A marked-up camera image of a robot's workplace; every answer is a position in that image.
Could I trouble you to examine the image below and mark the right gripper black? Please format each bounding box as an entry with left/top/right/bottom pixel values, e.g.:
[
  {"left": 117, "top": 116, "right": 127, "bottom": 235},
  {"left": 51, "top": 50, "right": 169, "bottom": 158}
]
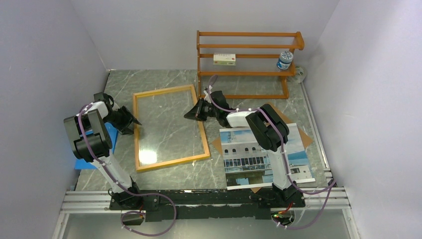
[{"left": 184, "top": 98, "right": 219, "bottom": 122}]

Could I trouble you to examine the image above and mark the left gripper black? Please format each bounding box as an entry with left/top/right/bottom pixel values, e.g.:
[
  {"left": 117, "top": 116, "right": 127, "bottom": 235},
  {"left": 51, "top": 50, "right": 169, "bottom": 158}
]
[{"left": 103, "top": 106, "right": 141, "bottom": 135}]

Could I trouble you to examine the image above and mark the clear glass pane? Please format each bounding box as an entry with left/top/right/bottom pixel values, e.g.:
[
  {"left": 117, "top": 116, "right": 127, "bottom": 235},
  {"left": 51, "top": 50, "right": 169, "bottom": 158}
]
[{"left": 136, "top": 88, "right": 206, "bottom": 167}]

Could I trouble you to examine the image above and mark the yellow wooden picture frame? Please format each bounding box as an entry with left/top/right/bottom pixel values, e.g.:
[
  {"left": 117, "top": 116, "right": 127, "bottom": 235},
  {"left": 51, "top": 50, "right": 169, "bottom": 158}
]
[{"left": 132, "top": 84, "right": 211, "bottom": 173}]

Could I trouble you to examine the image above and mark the building and sky photo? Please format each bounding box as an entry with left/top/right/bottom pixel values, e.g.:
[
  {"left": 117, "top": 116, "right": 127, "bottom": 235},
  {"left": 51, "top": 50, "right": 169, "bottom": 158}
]
[{"left": 219, "top": 123, "right": 316, "bottom": 190}]

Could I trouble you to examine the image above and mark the brown frame backing board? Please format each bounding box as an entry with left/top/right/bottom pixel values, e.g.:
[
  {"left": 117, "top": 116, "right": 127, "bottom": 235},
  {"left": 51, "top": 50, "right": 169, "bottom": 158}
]
[{"left": 211, "top": 101, "right": 314, "bottom": 194}]

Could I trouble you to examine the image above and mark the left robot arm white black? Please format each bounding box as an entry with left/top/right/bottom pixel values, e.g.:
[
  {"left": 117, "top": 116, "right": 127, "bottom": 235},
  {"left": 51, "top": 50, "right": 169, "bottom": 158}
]
[{"left": 64, "top": 93, "right": 142, "bottom": 209}]

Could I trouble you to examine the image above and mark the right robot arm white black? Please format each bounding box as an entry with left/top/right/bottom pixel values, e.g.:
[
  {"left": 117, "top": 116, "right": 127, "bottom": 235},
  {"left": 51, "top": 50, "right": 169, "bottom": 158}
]
[{"left": 184, "top": 91, "right": 305, "bottom": 207}]

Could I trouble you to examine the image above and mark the white red medicine box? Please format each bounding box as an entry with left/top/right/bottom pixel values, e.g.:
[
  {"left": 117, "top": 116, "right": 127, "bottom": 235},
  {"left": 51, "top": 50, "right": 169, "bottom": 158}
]
[{"left": 213, "top": 53, "right": 236, "bottom": 66}]

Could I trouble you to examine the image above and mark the blue plastic board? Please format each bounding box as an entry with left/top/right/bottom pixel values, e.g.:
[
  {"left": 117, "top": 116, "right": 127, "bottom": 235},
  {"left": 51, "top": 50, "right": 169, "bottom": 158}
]
[{"left": 74, "top": 122, "right": 118, "bottom": 170}]

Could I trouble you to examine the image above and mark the orange wooden shelf rack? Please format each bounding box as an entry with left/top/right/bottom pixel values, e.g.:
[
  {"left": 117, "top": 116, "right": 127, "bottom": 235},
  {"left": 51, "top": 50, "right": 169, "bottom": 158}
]
[{"left": 196, "top": 30, "right": 305, "bottom": 99}]

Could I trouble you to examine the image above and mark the white blue jar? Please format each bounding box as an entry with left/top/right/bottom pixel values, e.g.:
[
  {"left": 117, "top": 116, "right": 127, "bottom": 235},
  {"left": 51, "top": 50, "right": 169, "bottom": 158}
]
[{"left": 276, "top": 51, "right": 294, "bottom": 70}]

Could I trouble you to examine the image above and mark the clear tape roll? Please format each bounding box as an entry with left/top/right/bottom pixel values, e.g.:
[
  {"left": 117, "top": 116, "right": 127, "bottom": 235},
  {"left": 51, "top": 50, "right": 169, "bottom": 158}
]
[{"left": 291, "top": 66, "right": 308, "bottom": 84}]

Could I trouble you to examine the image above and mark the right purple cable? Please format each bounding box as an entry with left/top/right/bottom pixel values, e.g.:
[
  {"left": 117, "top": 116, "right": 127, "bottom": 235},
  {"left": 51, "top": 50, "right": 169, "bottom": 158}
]
[{"left": 206, "top": 74, "right": 337, "bottom": 231}]

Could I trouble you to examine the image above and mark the purple cable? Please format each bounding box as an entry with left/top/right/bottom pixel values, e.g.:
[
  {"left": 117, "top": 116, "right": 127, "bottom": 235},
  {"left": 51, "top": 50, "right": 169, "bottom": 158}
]
[
  {"left": 206, "top": 74, "right": 337, "bottom": 231},
  {"left": 78, "top": 102, "right": 177, "bottom": 238}
]

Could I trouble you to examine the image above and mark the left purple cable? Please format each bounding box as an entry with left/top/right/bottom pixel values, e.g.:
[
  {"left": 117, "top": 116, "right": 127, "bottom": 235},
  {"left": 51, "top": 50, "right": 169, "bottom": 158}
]
[{"left": 78, "top": 102, "right": 177, "bottom": 238}]

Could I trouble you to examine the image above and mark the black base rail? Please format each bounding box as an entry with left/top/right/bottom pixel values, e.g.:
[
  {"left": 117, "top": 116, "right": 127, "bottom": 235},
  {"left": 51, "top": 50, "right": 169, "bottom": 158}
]
[{"left": 109, "top": 187, "right": 306, "bottom": 222}]

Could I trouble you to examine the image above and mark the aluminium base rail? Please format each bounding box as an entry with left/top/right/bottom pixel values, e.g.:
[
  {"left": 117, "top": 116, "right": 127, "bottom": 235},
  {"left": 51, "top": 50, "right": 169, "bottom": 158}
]
[{"left": 53, "top": 187, "right": 361, "bottom": 239}]

